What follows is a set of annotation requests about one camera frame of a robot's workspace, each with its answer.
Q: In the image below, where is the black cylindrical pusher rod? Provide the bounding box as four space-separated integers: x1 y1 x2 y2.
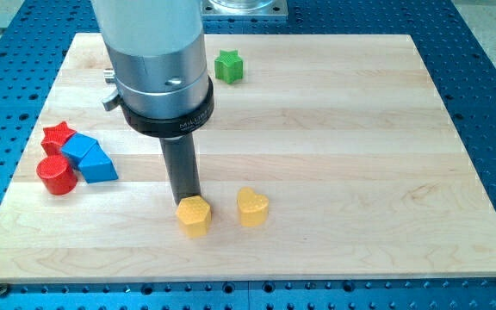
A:
159 133 201 205

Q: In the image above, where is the blue triangular block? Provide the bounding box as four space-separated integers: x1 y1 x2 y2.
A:
78 144 118 183

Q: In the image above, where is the green star block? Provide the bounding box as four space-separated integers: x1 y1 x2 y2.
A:
214 50 244 84

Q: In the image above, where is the red cylinder block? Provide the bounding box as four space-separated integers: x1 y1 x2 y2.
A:
36 155 78 195

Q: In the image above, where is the red star block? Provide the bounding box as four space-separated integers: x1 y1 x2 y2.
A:
40 121 77 156

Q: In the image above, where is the left board clamp screw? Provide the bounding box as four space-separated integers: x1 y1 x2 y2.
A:
0 283 10 297

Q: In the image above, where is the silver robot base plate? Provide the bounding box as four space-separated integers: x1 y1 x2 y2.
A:
201 0 288 21

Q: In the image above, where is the yellow hexagon block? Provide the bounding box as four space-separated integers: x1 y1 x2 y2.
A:
176 195 212 238

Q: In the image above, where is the yellow heart block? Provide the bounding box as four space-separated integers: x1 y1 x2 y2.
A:
237 187 270 227

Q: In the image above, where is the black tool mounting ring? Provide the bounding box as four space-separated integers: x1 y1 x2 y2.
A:
119 77 214 139

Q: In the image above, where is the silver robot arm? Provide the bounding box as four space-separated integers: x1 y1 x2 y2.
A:
91 0 214 202

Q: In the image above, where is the blue cube block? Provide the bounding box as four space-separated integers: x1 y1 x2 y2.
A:
61 133 98 170

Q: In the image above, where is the light wooden board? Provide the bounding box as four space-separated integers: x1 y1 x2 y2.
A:
0 34 496 283

